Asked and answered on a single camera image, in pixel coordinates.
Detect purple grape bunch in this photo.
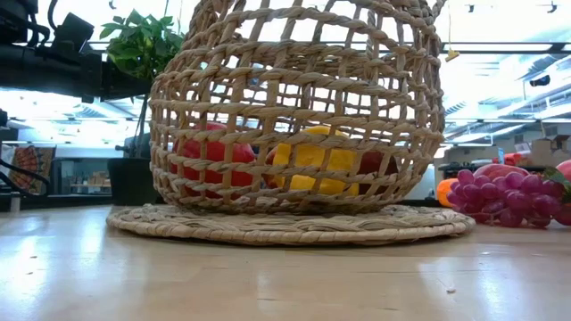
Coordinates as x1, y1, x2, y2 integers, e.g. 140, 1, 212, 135
447, 168, 571, 229

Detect red object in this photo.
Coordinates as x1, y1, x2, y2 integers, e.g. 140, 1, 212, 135
492, 152, 530, 167

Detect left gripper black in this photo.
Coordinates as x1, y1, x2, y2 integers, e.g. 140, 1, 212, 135
0, 42, 153, 103

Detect stacked cardboard boxes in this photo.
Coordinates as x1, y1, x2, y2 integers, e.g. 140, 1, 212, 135
530, 135, 571, 169

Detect orange patterned panel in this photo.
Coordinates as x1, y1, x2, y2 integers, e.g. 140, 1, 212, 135
8, 145, 57, 193

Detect black metal table frame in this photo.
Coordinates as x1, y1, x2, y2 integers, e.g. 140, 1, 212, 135
0, 193, 451, 211

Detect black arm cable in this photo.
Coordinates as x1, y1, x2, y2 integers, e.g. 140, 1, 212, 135
0, 158, 53, 198

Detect black plant pot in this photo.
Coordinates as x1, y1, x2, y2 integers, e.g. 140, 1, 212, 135
106, 157, 160, 207

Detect red brown apple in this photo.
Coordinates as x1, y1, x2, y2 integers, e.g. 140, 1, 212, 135
356, 150, 401, 195

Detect woven straw basket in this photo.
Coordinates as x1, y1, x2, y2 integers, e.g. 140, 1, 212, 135
105, 0, 476, 247

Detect shelf with cardboard boxes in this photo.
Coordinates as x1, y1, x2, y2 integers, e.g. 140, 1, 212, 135
52, 156, 112, 196

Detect green leafy plant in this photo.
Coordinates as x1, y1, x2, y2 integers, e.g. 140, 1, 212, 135
98, 8, 185, 97

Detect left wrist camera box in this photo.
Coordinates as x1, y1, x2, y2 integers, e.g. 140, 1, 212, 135
51, 12, 95, 51

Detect orange fruit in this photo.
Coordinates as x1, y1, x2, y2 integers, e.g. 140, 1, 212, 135
435, 177, 459, 209

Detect bright red apple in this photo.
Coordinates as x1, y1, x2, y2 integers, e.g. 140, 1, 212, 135
171, 122, 258, 200

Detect yellow bell pepper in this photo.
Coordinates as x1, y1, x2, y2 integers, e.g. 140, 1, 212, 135
271, 126, 360, 197

